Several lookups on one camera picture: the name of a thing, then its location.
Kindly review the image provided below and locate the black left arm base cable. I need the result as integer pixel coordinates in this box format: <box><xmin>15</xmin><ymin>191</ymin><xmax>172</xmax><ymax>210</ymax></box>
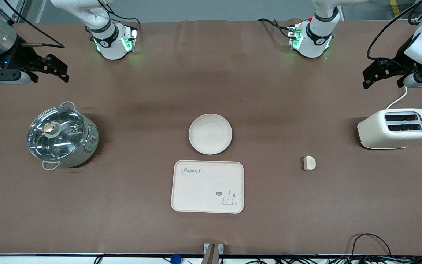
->
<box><xmin>258</xmin><ymin>18</ymin><xmax>296</xmax><ymax>39</ymax></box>

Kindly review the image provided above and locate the black cable bundle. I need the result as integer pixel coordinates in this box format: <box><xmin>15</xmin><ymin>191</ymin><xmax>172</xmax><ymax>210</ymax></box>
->
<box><xmin>226</xmin><ymin>256</ymin><xmax>422</xmax><ymax>264</ymax></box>

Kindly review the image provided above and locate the black right arm base cable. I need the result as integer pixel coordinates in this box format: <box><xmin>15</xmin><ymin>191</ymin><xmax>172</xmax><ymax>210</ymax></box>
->
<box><xmin>97</xmin><ymin>0</ymin><xmax>141</xmax><ymax>37</ymax></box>

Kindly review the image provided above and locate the cream rabbit print tray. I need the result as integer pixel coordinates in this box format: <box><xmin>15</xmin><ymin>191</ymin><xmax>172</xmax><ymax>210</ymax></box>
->
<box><xmin>171</xmin><ymin>160</ymin><xmax>244</xmax><ymax>214</ymax></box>

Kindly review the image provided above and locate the black arm base cable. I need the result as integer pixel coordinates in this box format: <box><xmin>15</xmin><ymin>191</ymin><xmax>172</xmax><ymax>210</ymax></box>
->
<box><xmin>258</xmin><ymin>18</ymin><xmax>296</xmax><ymax>39</ymax></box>
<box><xmin>97</xmin><ymin>0</ymin><xmax>141</xmax><ymax>37</ymax></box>

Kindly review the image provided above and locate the glass pot lid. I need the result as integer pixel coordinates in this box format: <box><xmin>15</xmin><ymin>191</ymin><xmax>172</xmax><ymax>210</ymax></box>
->
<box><xmin>27</xmin><ymin>106</ymin><xmax>87</xmax><ymax>162</ymax></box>

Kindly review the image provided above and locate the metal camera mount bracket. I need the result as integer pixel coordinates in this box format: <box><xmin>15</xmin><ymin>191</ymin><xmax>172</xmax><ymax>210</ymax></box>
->
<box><xmin>203</xmin><ymin>243</ymin><xmax>224</xmax><ymax>264</ymax></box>

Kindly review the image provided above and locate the white toaster power cable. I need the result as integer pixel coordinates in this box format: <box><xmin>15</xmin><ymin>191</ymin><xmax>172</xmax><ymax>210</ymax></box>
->
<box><xmin>386</xmin><ymin>85</ymin><xmax>408</xmax><ymax>110</ymax></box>

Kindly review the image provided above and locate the aluminium frame profile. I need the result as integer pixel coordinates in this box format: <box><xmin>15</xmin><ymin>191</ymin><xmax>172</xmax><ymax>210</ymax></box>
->
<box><xmin>0</xmin><ymin>0</ymin><xmax>47</xmax><ymax>23</ymax></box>

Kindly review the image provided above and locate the cream two-slot toaster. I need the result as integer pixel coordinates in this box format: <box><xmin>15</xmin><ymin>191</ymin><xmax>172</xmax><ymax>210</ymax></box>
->
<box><xmin>357</xmin><ymin>109</ymin><xmax>422</xmax><ymax>150</ymax></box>

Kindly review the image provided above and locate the green electric cooking pot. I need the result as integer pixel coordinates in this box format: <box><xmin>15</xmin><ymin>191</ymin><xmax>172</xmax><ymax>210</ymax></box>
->
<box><xmin>27</xmin><ymin>102</ymin><xmax>100</xmax><ymax>171</ymax></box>

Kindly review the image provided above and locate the round cream plate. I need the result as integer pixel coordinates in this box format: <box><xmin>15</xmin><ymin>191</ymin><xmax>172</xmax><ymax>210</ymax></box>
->
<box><xmin>189</xmin><ymin>114</ymin><xmax>233</xmax><ymax>155</ymax></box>

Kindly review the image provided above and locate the brown table mat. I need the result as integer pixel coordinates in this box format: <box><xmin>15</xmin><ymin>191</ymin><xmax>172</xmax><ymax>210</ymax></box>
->
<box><xmin>0</xmin><ymin>18</ymin><xmax>422</xmax><ymax>255</ymax></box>

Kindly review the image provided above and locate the black looped cable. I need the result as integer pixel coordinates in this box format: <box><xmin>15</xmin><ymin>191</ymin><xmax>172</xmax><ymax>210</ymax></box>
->
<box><xmin>350</xmin><ymin>233</ymin><xmax>392</xmax><ymax>257</ymax></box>

